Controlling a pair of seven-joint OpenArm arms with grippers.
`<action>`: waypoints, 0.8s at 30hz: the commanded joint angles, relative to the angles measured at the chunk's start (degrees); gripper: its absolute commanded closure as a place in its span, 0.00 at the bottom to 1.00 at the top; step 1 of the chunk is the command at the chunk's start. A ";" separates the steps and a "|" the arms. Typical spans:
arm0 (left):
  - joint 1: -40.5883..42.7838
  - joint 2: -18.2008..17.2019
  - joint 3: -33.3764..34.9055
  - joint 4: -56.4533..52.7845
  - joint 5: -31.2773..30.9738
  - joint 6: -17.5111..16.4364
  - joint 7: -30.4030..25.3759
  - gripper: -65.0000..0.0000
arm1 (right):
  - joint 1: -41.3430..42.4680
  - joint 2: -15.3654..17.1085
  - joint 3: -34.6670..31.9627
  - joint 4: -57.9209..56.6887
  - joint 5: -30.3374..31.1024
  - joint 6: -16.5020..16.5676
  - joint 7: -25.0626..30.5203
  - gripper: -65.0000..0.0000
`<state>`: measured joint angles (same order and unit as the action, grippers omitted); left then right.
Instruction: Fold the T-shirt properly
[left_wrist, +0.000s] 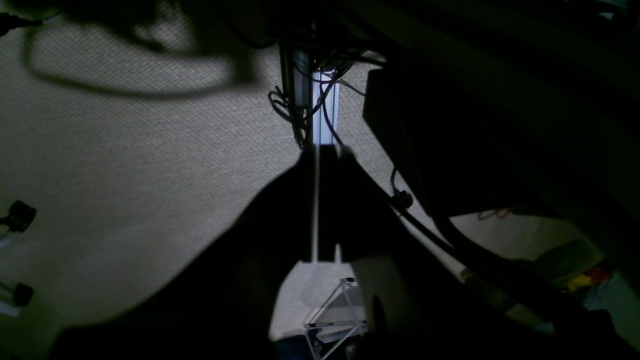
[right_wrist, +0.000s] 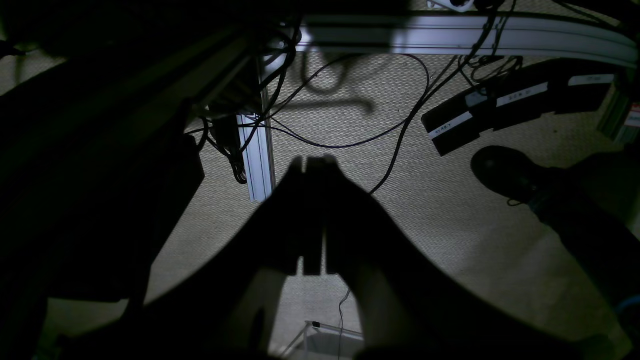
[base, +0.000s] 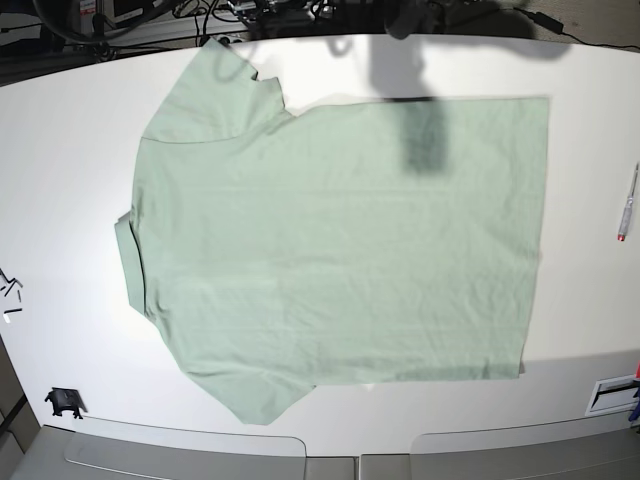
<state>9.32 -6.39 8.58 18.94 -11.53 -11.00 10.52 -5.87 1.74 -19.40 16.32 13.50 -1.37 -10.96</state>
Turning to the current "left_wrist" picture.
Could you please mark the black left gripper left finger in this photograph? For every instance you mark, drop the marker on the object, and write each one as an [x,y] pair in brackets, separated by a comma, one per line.
[220,307]

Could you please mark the aluminium frame post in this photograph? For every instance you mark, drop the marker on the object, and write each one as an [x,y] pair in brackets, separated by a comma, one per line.
[315,100]

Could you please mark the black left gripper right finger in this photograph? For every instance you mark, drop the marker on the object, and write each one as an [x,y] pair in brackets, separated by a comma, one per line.
[415,307]

